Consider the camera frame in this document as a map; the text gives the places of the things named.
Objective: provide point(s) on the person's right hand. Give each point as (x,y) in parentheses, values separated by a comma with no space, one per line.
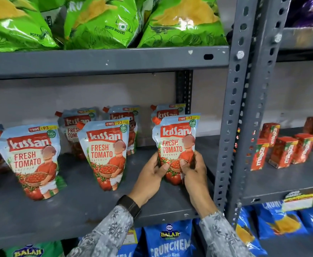
(196,184)

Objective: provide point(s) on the person's left hand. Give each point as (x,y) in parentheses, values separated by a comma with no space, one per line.
(147,181)

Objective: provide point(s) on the person's left thumb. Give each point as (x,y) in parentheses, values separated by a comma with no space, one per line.
(163,169)

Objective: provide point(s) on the person's right thumb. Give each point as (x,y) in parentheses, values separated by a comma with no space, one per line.
(186,166)

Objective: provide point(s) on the red sauce pouch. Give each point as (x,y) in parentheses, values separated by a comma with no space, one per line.
(176,136)

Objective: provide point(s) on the person's left forearm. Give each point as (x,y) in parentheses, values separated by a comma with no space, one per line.
(105,232)

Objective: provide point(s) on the person's right forearm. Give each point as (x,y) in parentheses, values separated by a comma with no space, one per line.
(220,235)

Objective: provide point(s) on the black wrist watch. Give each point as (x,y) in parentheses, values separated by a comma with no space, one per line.
(129,204)

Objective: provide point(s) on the group of red juice cartons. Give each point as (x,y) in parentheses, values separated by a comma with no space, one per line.
(282,152)

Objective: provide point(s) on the yellow shelf price label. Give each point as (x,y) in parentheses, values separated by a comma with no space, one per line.
(298,202)

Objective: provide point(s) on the grey metal shelving rack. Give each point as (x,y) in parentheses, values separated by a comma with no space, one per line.
(263,77)
(92,61)

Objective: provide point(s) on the silver hex bolt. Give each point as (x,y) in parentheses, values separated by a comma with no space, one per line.
(277,37)
(240,54)

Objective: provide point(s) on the group of sauce pouches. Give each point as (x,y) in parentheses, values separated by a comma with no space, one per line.
(33,160)

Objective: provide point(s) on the green chips bag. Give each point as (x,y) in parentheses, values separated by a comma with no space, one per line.
(56,7)
(14,26)
(183,24)
(100,26)
(147,7)

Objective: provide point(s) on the green snack bag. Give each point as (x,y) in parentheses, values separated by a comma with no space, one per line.
(35,250)

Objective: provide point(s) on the purple snack bag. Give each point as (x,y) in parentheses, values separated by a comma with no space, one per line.
(308,10)

